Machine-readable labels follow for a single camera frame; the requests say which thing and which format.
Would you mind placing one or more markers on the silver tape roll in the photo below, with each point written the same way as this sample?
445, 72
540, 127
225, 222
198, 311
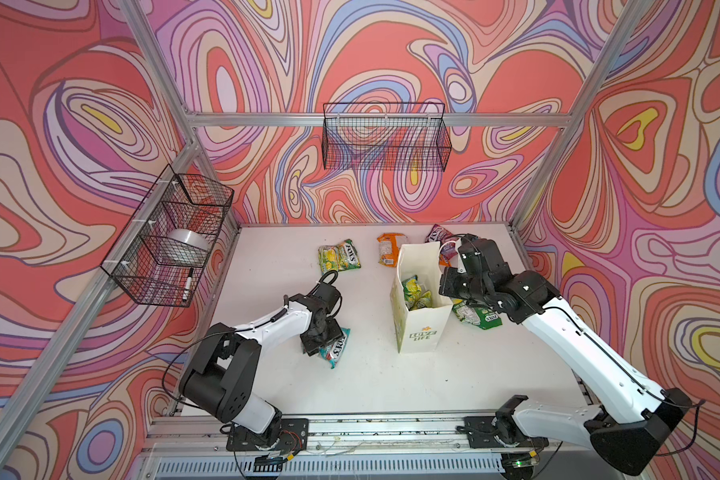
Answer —
190, 238

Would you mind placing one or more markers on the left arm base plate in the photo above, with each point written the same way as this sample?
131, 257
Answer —
285, 435

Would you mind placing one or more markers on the orange Fox's bag small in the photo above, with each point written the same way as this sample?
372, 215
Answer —
389, 245

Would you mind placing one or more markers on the purple Fox's berries bag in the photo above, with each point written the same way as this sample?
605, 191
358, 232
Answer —
447, 242

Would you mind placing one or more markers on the black wire basket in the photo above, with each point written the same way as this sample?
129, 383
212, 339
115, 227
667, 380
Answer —
148, 266
385, 136

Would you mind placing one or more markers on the teal Fox's candy bag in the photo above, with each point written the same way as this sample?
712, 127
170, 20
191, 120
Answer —
333, 352

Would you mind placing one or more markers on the black wire basket back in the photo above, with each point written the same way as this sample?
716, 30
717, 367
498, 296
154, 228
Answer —
385, 136

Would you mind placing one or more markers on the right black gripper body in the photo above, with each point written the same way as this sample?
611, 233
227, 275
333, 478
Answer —
459, 284

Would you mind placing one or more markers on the white paper bag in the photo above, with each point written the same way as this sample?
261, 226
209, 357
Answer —
420, 312

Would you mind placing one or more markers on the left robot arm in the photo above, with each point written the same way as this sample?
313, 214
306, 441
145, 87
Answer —
220, 375

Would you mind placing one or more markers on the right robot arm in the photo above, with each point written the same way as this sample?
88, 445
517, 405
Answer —
633, 416

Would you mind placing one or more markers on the black wire basket left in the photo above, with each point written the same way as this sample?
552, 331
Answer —
148, 266

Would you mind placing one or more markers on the green Fox's spring tea bag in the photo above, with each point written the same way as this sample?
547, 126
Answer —
481, 317

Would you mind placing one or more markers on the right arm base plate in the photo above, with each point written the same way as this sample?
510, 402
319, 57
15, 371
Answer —
499, 430

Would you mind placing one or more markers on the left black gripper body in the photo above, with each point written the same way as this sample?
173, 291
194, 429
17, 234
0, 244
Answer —
329, 331

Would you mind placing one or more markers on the yellow-green Fox's bag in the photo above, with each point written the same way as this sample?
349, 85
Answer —
340, 257
416, 295

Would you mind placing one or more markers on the black marker pen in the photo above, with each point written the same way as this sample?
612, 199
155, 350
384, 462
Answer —
187, 289

